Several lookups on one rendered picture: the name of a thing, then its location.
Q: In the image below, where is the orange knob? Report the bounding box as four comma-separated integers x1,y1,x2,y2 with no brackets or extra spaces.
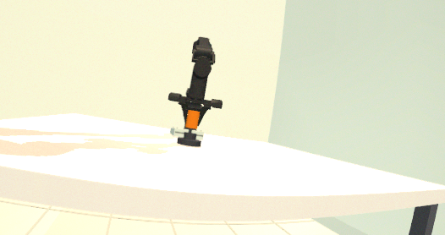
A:
185,110,200,129

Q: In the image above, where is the grey stepped shaft on round pedestal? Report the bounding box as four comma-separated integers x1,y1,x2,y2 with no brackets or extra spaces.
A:
177,128,201,148

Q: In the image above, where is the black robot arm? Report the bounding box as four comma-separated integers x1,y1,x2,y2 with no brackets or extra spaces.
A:
186,37,216,114

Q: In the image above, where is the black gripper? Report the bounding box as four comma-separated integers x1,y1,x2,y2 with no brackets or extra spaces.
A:
168,79,223,127

